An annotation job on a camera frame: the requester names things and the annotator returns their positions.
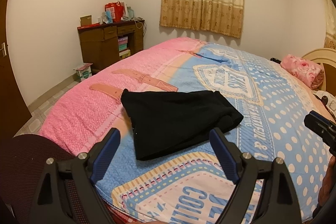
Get red gift bag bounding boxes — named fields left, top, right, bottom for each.
left=105, top=1, right=124, bottom=22

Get cream wooden headboard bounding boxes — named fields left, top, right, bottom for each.
left=303, top=48, right=336, bottom=96

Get person's right hand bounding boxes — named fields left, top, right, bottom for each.
left=318, top=156, right=335, bottom=206

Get black trousers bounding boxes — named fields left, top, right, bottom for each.
left=121, top=89, right=243, bottom=161

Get pink floral folded blanket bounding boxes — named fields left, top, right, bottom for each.
left=280, top=55, right=325, bottom=90

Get brown cardboard box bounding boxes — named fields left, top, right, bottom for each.
left=80, top=15, right=92, bottom=27

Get white patterned pillow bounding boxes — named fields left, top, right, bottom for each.
left=313, top=90, right=336, bottom=119

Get small box on floor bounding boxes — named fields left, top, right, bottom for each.
left=74, top=63, right=92, bottom=82

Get stacked colourful books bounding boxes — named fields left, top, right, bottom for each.
left=118, top=36, right=130, bottom=60

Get beige side curtain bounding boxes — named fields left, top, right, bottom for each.
left=324, top=0, right=336, bottom=50

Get dark red mesh chair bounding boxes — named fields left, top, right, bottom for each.
left=1, top=135, right=89, bottom=223

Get dark wooden desk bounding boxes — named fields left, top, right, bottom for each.
left=77, top=19, right=146, bottom=74

